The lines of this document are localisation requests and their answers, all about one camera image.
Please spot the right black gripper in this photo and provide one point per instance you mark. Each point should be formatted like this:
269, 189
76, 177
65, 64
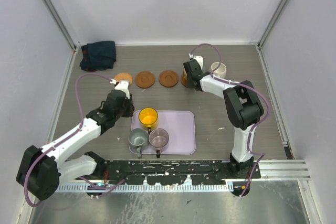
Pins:
188, 82

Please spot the woven rattan coaster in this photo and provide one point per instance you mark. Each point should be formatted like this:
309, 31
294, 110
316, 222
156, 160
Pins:
124, 76

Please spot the white ceramic mug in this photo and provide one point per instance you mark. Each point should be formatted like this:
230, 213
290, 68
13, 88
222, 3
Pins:
219, 69

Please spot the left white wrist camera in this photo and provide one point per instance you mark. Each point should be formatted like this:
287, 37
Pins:
122, 85

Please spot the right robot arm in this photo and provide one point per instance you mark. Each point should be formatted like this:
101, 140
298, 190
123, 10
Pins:
243, 106

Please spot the slotted cable duct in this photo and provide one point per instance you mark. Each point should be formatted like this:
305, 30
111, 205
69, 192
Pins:
84, 187

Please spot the yellow glass mug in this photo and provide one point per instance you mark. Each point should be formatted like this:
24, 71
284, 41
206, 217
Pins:
149, 118

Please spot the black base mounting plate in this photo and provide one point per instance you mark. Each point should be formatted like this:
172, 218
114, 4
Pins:
167, 172

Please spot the lavender plastic tray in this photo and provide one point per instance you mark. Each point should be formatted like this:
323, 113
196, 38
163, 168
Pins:
180, 126

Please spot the dark blue folded cloth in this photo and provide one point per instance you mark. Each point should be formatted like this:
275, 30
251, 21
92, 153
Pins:
98, 56

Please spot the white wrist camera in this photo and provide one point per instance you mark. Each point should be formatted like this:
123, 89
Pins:
122, 85
199, 59

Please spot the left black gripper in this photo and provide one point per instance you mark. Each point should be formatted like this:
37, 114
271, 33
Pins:
129, 113

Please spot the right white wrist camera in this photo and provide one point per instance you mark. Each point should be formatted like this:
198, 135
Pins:
199, 59

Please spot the grey-green ceramic mug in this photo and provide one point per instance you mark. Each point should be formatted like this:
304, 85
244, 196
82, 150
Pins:
138, 141

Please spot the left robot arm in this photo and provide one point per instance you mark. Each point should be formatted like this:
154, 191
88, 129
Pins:
43, 169

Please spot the purple glass mug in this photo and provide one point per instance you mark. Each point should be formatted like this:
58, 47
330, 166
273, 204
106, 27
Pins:
159, 141

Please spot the brown wooden saucer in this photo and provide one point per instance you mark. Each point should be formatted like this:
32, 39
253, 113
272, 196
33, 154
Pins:
145, 79
183, 80
168, 78

